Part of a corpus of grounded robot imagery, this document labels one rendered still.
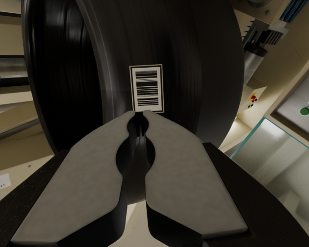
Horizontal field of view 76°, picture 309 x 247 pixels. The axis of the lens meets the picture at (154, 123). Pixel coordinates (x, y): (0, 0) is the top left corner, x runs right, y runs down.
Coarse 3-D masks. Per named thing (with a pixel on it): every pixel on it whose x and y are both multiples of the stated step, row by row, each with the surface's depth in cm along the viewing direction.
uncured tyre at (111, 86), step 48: (48, 0) 54; (96, 0) 25; (144, 0) 24; (192, 0) 28; (48, 48) 64; (96, 48) 27; (144, 48) 24; (192, 48) 26; (240, 48) 36; (48, 96) 66; (96, 96) 79; (192, 96) 28; (240, 96) 40; (48, 144) 60; (144, 144) 28; (144, 192) 34
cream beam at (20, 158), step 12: (0, 144) 78; (12, 144) 79; (24, 144) 81; (36, 144) 83; (0, 156) 74; (12, 156) 75; (24, 156) 77; (36, 156) 78; (48, 156) 81; (0, 168) 71; (12, 168) 73; (24, 168) 76; (36, 168) 80; (12, 180) 76; (24, 180) 80; (0, 192) 76
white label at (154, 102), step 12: (132, 72) 24; (144, 72) 24; (156, 72) 24; (132, 84) 25; (144, 84) 25; (156, 84) 25; (132, 96) 25; (144, 96) 25; (156, 96) 25; (144, 108) 25; (156, 108) 25
